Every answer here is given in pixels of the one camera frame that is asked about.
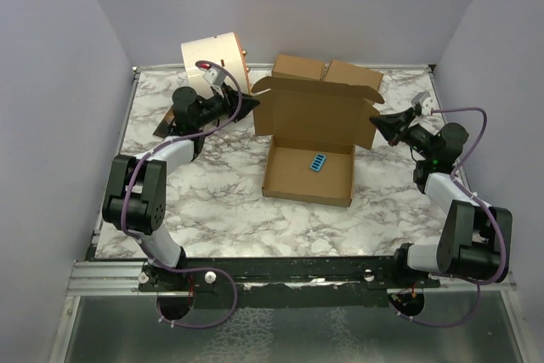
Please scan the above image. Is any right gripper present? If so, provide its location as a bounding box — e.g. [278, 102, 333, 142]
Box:
[371, 107, 435, 161]

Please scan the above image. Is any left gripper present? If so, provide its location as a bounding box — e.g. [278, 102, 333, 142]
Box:
[195, 82, 260, 129]

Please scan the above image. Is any brown cardboard box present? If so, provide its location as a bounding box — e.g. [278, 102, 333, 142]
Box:
[252, 77, 384, 207]

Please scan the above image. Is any small blue rack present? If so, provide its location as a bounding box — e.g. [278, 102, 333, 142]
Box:
[309, 153, 326, 173]

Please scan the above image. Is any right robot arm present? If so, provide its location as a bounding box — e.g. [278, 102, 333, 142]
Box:
[370, 105, 513, 287]

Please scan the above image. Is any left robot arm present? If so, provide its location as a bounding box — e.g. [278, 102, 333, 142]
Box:
[102, 83, 260, 291]

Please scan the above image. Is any cream cylindrical container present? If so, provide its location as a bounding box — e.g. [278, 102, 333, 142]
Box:
[180, 32, 251, 98]

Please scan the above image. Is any dark paperback book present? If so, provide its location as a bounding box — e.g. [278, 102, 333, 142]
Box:
[153, 108, 179, 139]

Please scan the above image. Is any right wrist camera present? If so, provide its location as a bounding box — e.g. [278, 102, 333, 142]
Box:
[411, 92, 434, 116]

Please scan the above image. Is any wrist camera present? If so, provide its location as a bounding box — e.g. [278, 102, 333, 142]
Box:
[200, 63, 225, 95]
[411, 92, 434, 116]

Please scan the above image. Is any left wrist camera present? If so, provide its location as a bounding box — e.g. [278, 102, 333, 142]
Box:
[200, 63, 225, 95]

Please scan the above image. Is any aluminium table frame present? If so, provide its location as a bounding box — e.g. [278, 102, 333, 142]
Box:
[51, 68, 539, 362]

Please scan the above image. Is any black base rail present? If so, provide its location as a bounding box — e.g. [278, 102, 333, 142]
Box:
[139, 256, 439, 309]

